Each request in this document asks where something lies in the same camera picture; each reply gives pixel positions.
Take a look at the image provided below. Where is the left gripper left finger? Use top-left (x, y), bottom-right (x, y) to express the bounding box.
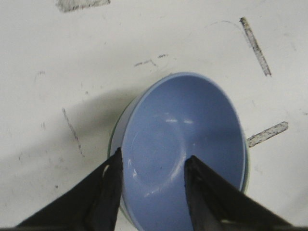
top-left (17, 148), bottom-right (123, 228)

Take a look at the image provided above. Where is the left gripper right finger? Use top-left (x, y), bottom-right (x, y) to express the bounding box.
top-left (184, 155), bottom-right (294, 229)

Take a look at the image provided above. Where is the blue bowl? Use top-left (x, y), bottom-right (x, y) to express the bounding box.
top-left (112, 72), bottom-right (249, 231)

